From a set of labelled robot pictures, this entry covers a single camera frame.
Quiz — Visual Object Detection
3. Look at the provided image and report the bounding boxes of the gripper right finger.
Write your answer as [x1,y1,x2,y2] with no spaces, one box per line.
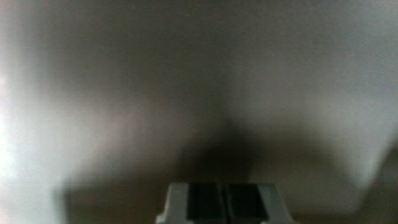
[226,184,296,224]

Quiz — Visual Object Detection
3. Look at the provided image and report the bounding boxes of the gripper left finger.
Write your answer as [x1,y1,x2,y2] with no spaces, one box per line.
[157,183,226,224]

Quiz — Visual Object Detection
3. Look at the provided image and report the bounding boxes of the white cabinet body box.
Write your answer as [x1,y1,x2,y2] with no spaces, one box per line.
[0,0,398,224]

